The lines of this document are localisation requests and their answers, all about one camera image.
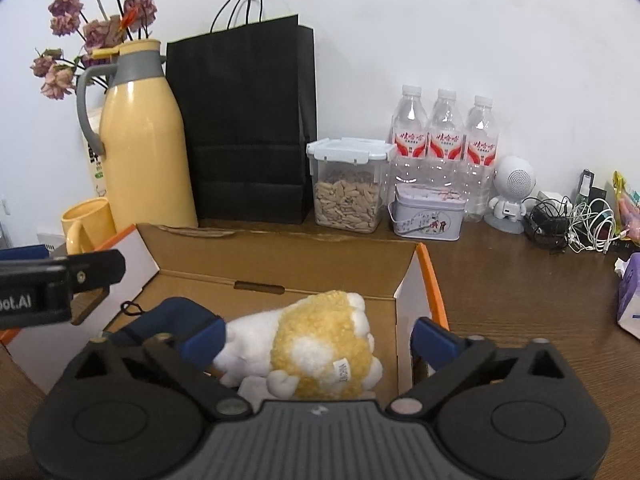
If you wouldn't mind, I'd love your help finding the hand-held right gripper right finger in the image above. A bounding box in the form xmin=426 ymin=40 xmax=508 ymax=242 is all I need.
xmin=385 ymin=316 xmax=583 ymax=421

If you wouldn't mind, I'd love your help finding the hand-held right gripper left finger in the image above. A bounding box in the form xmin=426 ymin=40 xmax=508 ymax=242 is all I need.
xmin=60 ymin=316 xmax=253 ymax=422

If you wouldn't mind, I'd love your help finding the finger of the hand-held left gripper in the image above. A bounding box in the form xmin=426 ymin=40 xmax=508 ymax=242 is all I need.
xmin=67 ymin=250 xmax=127 ymax=293
xmin=0 ymin=243 xmax=52 ymax=262

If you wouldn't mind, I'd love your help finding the red printed cardboard box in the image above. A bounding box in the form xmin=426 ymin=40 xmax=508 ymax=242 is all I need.
xmin=0 ymin=223 xmax=449 ymax=401

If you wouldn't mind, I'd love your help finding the white and yellow plush toy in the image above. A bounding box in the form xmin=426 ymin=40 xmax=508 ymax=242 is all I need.
xmin=212 ymin=290 xmax=385 ymax=401

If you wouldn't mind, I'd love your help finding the yellow mug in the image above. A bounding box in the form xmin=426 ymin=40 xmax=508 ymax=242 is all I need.
xmin=61 ymin=198 xmax=118 ymax=256

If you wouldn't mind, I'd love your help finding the white milk carton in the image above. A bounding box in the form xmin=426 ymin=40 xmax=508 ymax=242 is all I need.
xmin=82 ymin=130 xmax=110 ymax=198

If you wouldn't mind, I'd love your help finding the yellow thermos jug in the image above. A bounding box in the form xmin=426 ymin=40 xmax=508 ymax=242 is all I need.
xmin=76 ymin=39 xmax=199 ymax=233

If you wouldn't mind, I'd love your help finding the pale printed tin box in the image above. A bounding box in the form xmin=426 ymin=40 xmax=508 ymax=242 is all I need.
xmin=388 ymin=183 xmax=467 ymax=241

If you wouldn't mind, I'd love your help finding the clear seed container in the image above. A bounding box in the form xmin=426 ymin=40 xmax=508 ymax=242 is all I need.
xmin=306 ymin=137 xmax=396 ymax=234

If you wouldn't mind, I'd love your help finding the white robot speaker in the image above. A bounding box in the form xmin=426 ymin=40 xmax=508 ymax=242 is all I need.
xmin=484 ymin=156 xmax=537 ymax=235

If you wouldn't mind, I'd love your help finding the clear water bottle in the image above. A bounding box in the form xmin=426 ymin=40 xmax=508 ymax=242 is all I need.
xmin=387 ymin=85 xmax=431 ymax=191
xmin=427 ymin=88 xmax=468 ymax=193
xmin=462 ymin=95 xmax=502 ymax=223

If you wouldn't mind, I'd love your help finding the purple tissue pack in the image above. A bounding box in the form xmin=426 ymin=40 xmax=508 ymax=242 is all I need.
xmin=614 ymin=252 xmax=640 ymax=338

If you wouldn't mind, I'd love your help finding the black paper bag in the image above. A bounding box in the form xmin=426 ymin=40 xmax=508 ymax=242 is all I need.
xmin=166 ymin=0 xmax=318 ymax=226

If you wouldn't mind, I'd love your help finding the dried pink flower bouquet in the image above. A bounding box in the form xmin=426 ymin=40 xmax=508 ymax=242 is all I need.
xmin=30 ymin=0 xmax=158 ymax=102

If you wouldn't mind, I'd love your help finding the colourful snack packet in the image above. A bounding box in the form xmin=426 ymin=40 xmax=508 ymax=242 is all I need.
xmin=612 ymin=171 xmax=640 ymax=246

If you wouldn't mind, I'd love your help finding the black cable tangle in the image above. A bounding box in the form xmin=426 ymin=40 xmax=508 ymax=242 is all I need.
xmin=527 ymin=195 xmax=576 ymax=253

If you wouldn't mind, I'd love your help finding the white cable tangle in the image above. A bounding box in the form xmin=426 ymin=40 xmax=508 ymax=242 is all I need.
xmin=567 ymin=197 xmax=628 ymax=256

